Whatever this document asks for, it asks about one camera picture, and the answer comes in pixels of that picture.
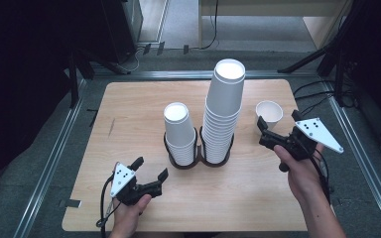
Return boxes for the white floor cable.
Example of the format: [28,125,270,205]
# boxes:
[122,46,147,73]

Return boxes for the black floor cables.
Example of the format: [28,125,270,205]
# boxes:
[292,78,359,117]

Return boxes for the dark cabinet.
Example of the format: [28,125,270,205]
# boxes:
[100,0,144,64]

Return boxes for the person's right hand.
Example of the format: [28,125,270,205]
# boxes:
[273,144,325,203]

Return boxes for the black double cup holder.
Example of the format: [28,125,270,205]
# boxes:
[162,127,236,171]

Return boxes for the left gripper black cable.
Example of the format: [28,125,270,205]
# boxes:
[95,174,121,238]

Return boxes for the black hanging cable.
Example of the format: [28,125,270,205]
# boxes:
[199,0,220,51]

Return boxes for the tall stack of white cups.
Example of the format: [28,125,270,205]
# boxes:
[200,58,247,166]

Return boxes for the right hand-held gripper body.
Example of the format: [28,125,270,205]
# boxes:
[258,117,344,163]

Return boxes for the black tripod stand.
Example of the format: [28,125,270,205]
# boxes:
[277,0,356,107]

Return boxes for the aluminium frame rail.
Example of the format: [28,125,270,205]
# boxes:
[90,68,323,81]
[320,76,381,238]
[12,78,89,238]

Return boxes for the person's left hand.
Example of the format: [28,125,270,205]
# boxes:
[108,193,154,238]

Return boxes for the black metal stand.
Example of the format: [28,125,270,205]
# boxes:
[66,48,132,109]

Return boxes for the short stack of white cups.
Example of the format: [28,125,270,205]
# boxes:
[163,101,196,167]

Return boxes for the single white paper cup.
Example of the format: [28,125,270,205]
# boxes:
[254,100,285,135]

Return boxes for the light wooden desk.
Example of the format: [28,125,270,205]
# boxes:
[197,0,353,51]

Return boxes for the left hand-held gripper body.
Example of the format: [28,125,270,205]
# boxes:
[109,162,164,207]

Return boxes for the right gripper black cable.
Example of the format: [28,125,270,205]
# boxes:
[306,148,334,205]

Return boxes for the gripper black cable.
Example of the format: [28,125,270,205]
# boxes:
[95,174,121,238]
[306,148,334,205]

